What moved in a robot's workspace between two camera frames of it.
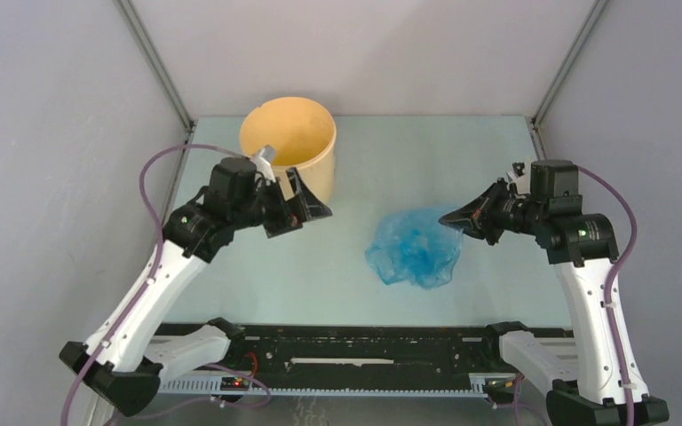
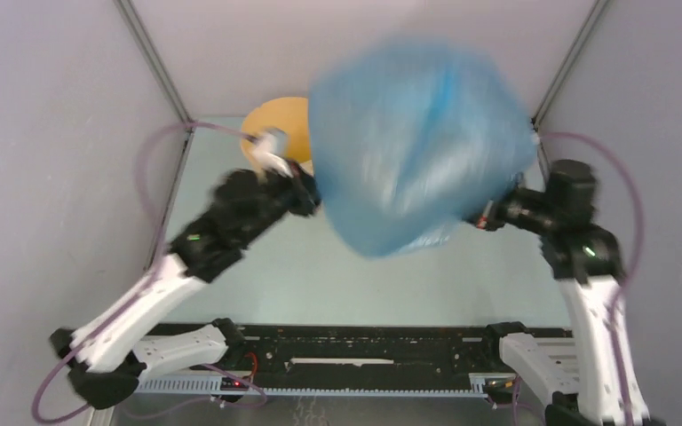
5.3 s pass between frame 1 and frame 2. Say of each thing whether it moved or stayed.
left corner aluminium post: stayed
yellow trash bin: stayed
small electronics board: stayed
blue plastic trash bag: moved
